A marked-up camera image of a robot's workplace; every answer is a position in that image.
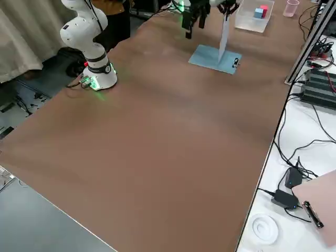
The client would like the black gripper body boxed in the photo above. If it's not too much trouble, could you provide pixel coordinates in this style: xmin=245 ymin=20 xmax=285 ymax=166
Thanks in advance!
xmin=188 ymin=0 xmax=211 ymax=13

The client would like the pink clipboard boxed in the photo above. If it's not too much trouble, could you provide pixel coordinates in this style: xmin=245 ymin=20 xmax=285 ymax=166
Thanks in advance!
xmin=290 ymin=169 xmax=336 ymax=248

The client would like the clear plastic tray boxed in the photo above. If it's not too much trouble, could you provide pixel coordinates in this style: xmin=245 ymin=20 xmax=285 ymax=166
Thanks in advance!
xmin=234 ymin=0 xmax=276 ymax=34

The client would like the pink plastic cup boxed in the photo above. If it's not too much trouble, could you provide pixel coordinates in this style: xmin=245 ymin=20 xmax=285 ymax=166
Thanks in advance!
xmin=283 ymin=0 xmax=300 ymax=18

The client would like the green lit circuit board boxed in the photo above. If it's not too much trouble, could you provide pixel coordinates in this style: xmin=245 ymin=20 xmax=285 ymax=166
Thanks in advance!
xmin=80 ymin=75 xmax=100 ymax=91

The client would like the black power supply box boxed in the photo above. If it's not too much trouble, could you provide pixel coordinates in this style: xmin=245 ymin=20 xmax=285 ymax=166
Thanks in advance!
xmin=299 ymin=67 xmax=336 ymax=114

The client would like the black bag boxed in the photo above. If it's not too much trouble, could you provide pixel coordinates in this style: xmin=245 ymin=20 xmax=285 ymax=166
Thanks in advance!
xmin=56 ymin=46 xmax=89 ymax=78

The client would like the beige curtain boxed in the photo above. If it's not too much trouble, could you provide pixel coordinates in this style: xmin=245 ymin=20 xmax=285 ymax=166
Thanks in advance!
xmin=0 ymin=0 xmax=43 ymax=84

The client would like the black power adapter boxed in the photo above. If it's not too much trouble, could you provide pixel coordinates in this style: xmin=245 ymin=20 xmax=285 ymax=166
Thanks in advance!
xmin=284 ymin=167 xmax=305 ymax=189
xmin=271 ymin=189 xmax=300 ymax=211

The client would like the white round plate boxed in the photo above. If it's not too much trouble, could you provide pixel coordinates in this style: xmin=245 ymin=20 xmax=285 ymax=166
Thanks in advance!
xmin=251 ymin=213 xmax=279 ymax=243

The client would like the grey side table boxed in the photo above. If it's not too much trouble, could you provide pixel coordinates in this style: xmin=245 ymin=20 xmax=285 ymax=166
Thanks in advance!
xmin=0 ymin=178 xmax=119 ymax=252

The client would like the aluminium frame post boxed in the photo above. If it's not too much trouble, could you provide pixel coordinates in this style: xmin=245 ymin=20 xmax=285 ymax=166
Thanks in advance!
xmin=285 ymin=0 xmax=330 ymax=86

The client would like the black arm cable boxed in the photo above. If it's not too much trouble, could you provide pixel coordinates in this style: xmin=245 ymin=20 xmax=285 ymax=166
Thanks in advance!
xmin=83 ymin=0 xmax=103 ymax=34

